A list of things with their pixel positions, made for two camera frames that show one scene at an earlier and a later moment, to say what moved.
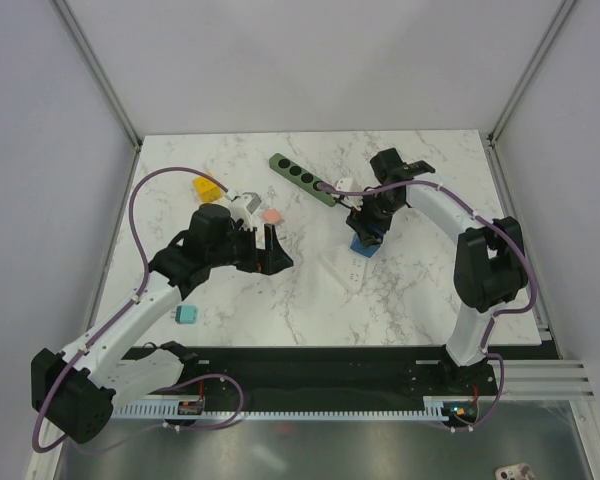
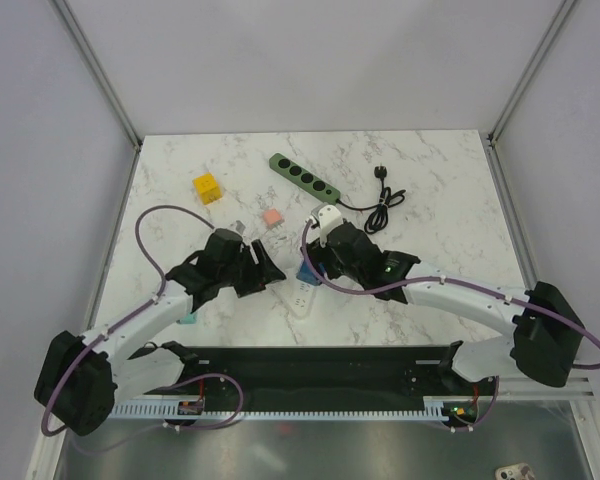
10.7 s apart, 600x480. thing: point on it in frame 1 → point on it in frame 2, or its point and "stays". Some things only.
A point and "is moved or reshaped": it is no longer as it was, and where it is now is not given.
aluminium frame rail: x=545 y=379 stays
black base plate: x=335 y=372 stays
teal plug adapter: x=185 y=314 stays
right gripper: x=362 y=224 → x=320 y=254
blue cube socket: x=366 y=251 is moved or reshaped
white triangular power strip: x=347 y=267 is moved or reshaped
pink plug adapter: x=271 y=216 stays
